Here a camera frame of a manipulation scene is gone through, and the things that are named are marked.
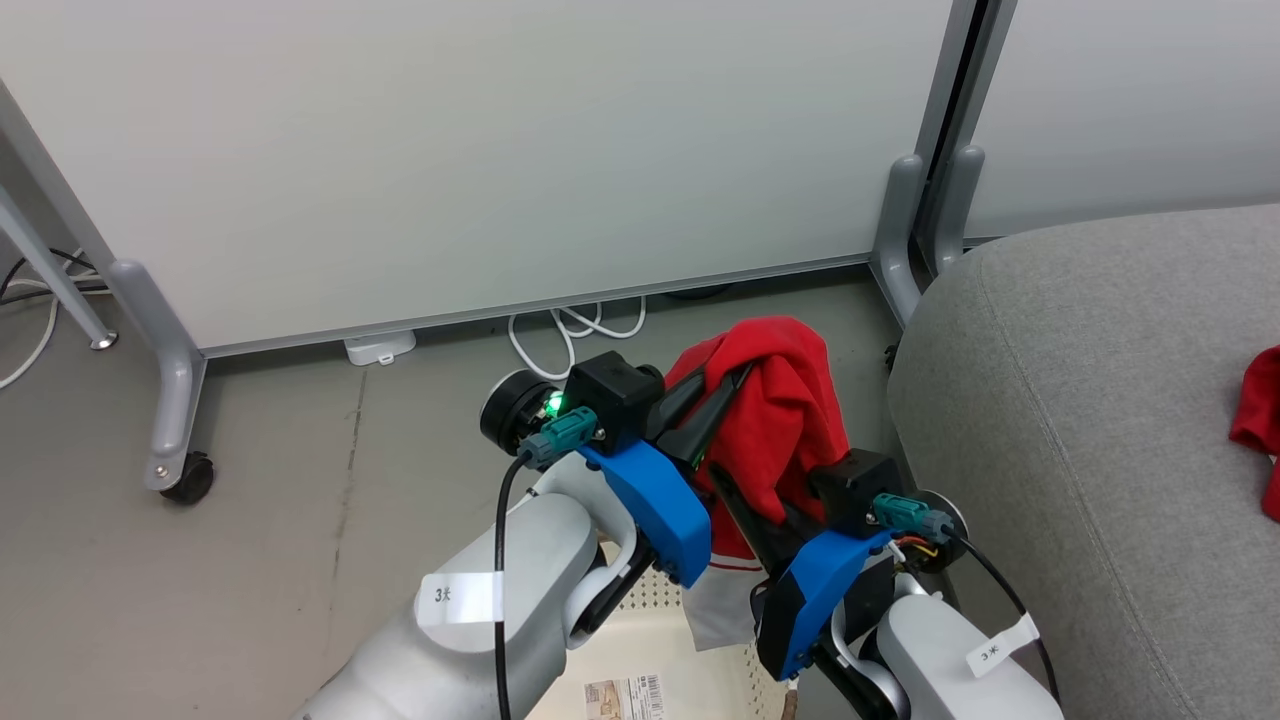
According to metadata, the left gripper, blue cover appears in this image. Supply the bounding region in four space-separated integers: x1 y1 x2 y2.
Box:
480 365 753 588

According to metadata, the right gripper, blue cover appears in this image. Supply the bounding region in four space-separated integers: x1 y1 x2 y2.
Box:
708 470 969 681

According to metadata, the plain red shirt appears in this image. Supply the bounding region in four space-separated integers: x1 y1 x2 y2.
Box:
665 316 851 651

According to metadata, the red and white striped garment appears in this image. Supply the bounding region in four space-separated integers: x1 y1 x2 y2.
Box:
1228 345 1280 523

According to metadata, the white plastic basket, wicker rim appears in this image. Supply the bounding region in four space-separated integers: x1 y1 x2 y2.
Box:
525 540 801 720

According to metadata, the paper barcode label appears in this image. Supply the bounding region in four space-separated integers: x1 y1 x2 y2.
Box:
585 675 666 720

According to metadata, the grey partition leg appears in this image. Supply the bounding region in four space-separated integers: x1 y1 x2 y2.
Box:
930 145 986 277
108 258 207 491
872 155 926 327

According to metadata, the white power adapter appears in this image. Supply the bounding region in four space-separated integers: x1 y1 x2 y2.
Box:
344 330 417 367

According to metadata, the grey fabric sofa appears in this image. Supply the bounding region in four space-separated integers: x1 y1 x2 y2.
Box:
887 205 1280 720

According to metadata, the wide white partition panel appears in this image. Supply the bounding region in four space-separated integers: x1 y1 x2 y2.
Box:
0 0 986 359

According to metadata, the black caster wheel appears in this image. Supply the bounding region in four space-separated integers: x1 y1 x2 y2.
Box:
160 452 215 505

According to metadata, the narrow white partition panel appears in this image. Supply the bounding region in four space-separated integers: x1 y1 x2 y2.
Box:
945 0 1280 241

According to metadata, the thin grey stand leg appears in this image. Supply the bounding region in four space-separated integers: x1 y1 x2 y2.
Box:
0 185 119 351

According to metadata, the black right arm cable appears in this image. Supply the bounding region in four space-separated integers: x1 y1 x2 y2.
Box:
872 493 1061 701

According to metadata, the looped white power cable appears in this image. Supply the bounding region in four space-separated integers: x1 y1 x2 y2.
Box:
508 297 648 382

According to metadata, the white floor cable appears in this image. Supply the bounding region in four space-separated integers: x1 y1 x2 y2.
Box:
0 270 106 391

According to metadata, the black floor cable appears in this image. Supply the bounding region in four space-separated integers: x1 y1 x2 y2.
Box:
0 248 96 303

